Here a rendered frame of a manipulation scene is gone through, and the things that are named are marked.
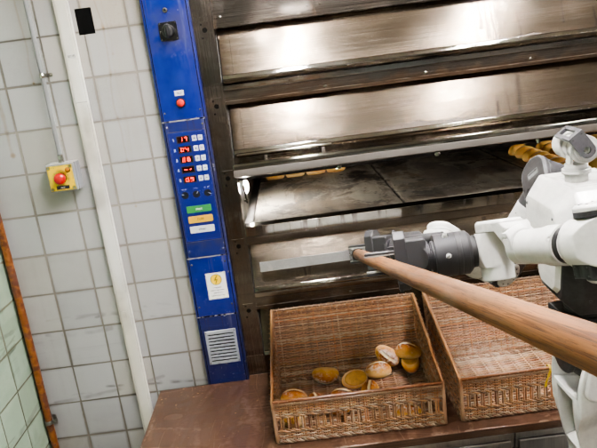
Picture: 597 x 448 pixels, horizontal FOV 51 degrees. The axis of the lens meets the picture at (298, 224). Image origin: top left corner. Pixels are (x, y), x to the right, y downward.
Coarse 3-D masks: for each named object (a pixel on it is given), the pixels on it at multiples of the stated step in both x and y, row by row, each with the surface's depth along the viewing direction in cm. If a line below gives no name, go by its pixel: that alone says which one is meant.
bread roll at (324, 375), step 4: (316, 368) 233; (320, 368) 232; (324, 368) 231; (328, 368) 231; (332, 368) 232; (312, 372) 233; (316, 372) 231; (320, 372) 231; (324, 372) 230; (328, 372) 230; (332, 372) 230; (336, 372) 231; (316, 376) 231; (320, 376) 230; (324, 376) 230; (328, 376) 230; (332, 376) 230; (336, 376) 231; (316, 380) 232; (320, 380) 231; (324, 380) 230; (328, 380) 230; (332, 380) 231
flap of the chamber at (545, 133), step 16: (560, 128) 214; (592, 128) 214; (448, 144) 214; (464, 144) 214; (480, 144) 214; (496, 144) 229; (320, 160) 214; (336, 160) 214; (352, 160) 214; (368, 160) 214; (240, 176) 214
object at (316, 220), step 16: (496, 192) 237; (512, 192) 234; (368, 208) 238; (384, 208) 235; (400, 208) 234; (416, 208) 234; (432, 208) 234; (448, 208) 234; (464, 208) 235; (256, 224) 236; (272, 224) 234; (288, 224) 234; (304, 224) 234; (320, 224) 234; (336, 224) 235
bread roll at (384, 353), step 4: (376, 348) 235; (380, 348) 234; (384, 348) 234; (388, 348) 234; (392, 348) 235; (376, 352) 235; (380, 352) 233; (384, 352) 233; (388, 352) 233; (392, 352) 233; (380, 356) 233; (384, 356) 232; (388, 356) 232; (392, 356) 232; (396, 356) 233; (380, 360) 234; (384, 360) 233; (388, 360) 232; (392, 360) 232; (396, 360) 233; (392, 364) 233; (396, 364) 234
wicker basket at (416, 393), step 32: (288, 320) 239; (320, 320) 238; (352, 320) 238; (384, 320) 239; (416, 320) 235; (288, 352) 239; (320, 352) 239; (352, 352) 238; (288, 384) 236; (320, 384) 233; (384, 384) 227; (416, 384) 197; (288, 416) 199; (320, 416) 213; (352, 416) 199; (384, 416) 207; (416, 416) 199
